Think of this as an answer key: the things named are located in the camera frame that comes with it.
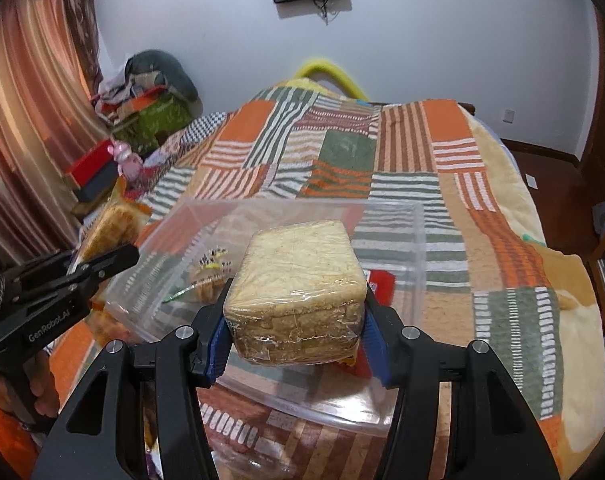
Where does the breadstick packet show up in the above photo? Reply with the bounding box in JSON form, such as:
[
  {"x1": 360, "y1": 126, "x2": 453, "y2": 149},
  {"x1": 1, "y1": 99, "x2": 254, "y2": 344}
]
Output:
[{"x1": 76, "y1": 177, "x2": 152, "y2": 264}]

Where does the square cracker packet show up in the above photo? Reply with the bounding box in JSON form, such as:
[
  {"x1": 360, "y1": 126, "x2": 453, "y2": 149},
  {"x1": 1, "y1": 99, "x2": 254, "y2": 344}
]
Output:
[{"x1": 223, "y1": 220, "x2": 367, "y2": 366}]

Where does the left hand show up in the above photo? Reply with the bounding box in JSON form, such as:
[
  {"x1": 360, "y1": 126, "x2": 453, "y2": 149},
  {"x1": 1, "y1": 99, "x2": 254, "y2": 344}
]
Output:
[{"x1": 0, "y1": 349, "x2": 62, "y2": 424}]

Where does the clear plastic storage bin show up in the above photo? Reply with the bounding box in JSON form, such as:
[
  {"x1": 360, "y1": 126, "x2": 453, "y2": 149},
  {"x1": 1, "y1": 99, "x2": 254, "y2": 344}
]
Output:
[{"x1": 104, "y1": 198, "x2": 426, "y2": 434}]

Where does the mushroom snack packet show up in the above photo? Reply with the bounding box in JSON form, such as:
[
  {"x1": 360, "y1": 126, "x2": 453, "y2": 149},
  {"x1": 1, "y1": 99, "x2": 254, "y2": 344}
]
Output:
[{"x1": 162, "y1": 247, "x2": 233, "y2": 304}]

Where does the dark blue box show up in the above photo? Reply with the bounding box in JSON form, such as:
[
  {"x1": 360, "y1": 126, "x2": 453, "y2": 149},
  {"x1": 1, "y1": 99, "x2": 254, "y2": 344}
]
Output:
[{"x1": 74, "y1": 160, "x2": 118, "y2": 203}]

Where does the red shoe box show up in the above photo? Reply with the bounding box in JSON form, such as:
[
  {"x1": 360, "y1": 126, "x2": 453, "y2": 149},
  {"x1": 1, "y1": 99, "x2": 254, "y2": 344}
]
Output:
[{"x1": 65, "y1": 139, "x2": 114, "y2": 190}]

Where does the pink rabbit toy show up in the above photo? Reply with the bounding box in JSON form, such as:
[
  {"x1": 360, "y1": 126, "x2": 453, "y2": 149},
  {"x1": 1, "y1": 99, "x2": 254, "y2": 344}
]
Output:
[{"x1": 107, "y1": 140, "x2": 143, "y2": 182}]

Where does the patchwork bedspread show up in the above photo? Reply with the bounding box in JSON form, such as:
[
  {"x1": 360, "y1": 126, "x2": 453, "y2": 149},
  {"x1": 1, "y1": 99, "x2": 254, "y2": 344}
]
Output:
[{"x1": 52, "y1": 79, "x2": 605, "y2": 478}]

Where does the striped orange curtain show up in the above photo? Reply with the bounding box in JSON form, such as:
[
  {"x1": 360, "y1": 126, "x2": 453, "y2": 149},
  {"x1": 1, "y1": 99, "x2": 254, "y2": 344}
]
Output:
[{"x1": 0, "y1": 0, "x2": 107, "y2": 262}]

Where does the red snack packet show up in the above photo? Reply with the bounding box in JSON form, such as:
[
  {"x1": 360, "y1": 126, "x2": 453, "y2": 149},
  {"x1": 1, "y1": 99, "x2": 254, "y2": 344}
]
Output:
[{"x1": 365, "y1": 270, "x2": 395, "y2": 307}]

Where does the yellow curved bed rail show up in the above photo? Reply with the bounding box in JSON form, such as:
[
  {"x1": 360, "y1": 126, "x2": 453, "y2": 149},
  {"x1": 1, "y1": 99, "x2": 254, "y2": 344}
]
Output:
[{"x1": 295, "y1": 58, "x2": 369, "y2": 102}]

